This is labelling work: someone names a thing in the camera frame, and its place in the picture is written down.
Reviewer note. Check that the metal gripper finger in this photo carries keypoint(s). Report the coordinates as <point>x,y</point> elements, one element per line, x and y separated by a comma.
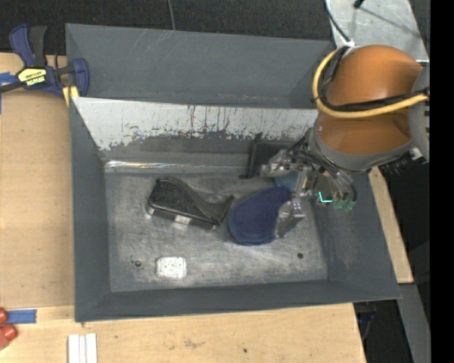
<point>289,219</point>
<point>278,165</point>

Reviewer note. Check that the light blue small object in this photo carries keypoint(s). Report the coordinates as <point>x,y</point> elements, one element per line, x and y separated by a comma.
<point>285,183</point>

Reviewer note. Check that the dark blue oval pad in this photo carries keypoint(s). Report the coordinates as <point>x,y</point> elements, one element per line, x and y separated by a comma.
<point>253,218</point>

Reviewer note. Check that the black curved shoe-like object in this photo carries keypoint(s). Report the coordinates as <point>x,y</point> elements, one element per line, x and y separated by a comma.
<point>181,200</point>

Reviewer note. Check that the grey metal bin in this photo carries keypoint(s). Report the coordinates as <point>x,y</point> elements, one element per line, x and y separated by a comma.
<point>196,66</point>

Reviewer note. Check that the small white rectangular packet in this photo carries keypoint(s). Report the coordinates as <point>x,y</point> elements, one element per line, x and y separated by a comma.
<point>170,267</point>

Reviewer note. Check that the brown cardboard board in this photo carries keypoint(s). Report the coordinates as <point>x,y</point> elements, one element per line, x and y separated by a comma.
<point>34,202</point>

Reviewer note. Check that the black rectangular frame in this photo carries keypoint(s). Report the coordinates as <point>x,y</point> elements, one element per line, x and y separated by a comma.
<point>259,150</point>

